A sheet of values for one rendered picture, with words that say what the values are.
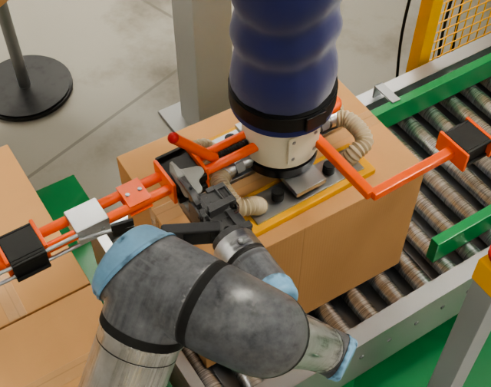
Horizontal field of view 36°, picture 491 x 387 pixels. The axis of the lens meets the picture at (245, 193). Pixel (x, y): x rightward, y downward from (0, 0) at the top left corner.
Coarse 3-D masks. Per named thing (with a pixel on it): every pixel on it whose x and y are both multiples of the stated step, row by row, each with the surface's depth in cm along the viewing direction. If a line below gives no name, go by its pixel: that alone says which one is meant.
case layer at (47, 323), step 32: (0, 160) 231; (0, 192) 224; (32, 192) 224; (0, 224) 216; (64, 256) 209; (0, 288) 203; (32, 288) 203; (64, 288) 203; (0, 320) 197; (32, 320) 197; (64, 320) 197; (96, 320) 197; (0, 352) 191; (32, 352) 191; (64, 352) 191; (0, 384) 186; (32, 384) 186; (64, 384) 186
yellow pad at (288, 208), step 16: (320, 160) 175; (336, 176) 172; (368, 176) 174; (256, 192) 169; (272, 192) 166; (288, 192) 169; (320, 192) 169; (336, 192) 170; (272, 208) 166; (288, 208) 166; (304, 208) 167; (256, 224) 164; (272, 224) 164
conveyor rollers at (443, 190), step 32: (480, 96) 249; (416, 128) 240; (448, 128) 240; (448, 160) 232; (480, 160) 232; (448, 192) 224; (480, 192) 224; (416, 224) 217; (448, 224) 216; (384, 288) 203; (416, 288) 205; (192, 352) 191; (256, 384) 185
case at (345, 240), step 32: (352, 96) 191; (192, 128) 184; (224, 128) 184; (384, 128) 184; (128, 160) 178; (384, 160) 178; (416, 160) 178; (352, 192) 172; (416, 192) 183; (160, 224) 167; (288, 224) 166; (320, 224) 168; (352, 224) 177; (384, 224) 186; (288, 256) 171; (320, 256) 179; (352, 256) 189; (384, 256) 199; (320, 288) 191; (352, 288) 202
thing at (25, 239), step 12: (24, 228) 146; (36, 228) 146; (0, 240) 145; (12, 240) 145; (24, 240) 145; (36, 240) 145; (0, 252) 143; (12, 252) 143; (24, 252) 143; (48, 252) 146
